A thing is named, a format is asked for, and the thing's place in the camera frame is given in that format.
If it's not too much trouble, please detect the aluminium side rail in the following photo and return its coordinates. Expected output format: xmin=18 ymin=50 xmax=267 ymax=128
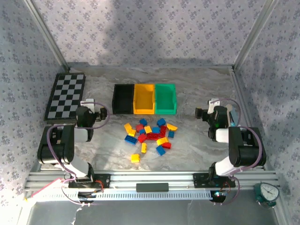
xmin=231 ymin=67 xmax=268 ymax=172

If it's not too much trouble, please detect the aluminium front rail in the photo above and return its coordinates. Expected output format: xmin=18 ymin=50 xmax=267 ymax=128
xmin=25 ymin=171 xmax=279 ymax=191

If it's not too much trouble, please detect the black plastic bin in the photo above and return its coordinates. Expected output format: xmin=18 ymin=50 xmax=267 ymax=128
xmin=112 ymin=83 xmax=135 ymax=115

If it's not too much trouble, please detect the pink flat strip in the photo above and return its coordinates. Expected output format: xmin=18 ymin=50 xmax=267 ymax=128
xmin=30 ymin=177 xmax=63 ymax=200

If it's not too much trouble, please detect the long blue lego brick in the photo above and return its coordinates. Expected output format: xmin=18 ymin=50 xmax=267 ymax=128
xmin=124 ymin=135 xmax=138 ymax=145

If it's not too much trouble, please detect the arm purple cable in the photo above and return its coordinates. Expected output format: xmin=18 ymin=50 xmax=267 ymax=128
xmin=46 ymin=102 xmax=110 ymax=207
xmin=210 ymin=98 xmax=267 ymax=206

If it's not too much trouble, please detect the yellow plastic bin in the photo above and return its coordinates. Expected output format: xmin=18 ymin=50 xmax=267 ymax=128
xmin=133 ymin=83 xmax=157 ymax=115

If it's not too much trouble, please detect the black cable connector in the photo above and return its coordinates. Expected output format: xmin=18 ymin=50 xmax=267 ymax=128
xmin=78 ymin=191 xmax=97 ymax=203

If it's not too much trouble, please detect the black rectangular block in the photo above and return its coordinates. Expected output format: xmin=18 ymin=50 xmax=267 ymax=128
xmin=136 ymin=183 xmax=169 ymax=193

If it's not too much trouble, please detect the black and grey chessboard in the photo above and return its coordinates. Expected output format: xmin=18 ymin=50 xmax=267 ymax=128
xmin=44 ymin=73 xmax=86 ymax=125

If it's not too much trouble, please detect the aluminium frame post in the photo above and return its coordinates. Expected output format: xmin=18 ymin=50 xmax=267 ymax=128
xmin=233 ymin=0 xmax=281 ymax=71
xmin=23 ymin=0 xmax=71 ymax=72

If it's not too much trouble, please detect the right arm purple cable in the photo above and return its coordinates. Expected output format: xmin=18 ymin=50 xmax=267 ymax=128
xmin=210 ymin=98 xmax=267 ymax=206

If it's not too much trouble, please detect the beige and blue tool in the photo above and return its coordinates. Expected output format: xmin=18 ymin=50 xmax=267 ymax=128
xmin=224 ymin=104 xmax=238 ymax=126

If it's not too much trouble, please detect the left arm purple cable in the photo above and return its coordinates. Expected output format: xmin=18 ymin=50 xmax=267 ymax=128
xmin=46 ymin=102 xmax=110 ymax=207

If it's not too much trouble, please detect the green plastic bin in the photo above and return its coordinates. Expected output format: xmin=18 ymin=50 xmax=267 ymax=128
xmin=154 ymin=83 xmax=178 ymax=115

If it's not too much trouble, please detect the white slotted cable duct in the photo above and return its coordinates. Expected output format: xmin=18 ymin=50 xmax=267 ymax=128
xmin=42 ymin=189 xmax=213 ymax=202

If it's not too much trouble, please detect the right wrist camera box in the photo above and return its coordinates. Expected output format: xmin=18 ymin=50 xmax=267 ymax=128
xmin=208 ymin=98 xmax=220 ymax=113

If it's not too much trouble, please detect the green dial timer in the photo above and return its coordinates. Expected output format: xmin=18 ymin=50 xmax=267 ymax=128
xmin=254 ymin=182 xmax=280 ymax=209

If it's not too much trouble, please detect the aluminium back rail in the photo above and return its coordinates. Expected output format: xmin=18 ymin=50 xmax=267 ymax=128
xmin=69 ymin=65 xmax=235 ymax=71

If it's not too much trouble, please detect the circuit board with LED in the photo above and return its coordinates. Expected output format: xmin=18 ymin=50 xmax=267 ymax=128
xmin=210 ymin=190 xmax=228 ymax=203

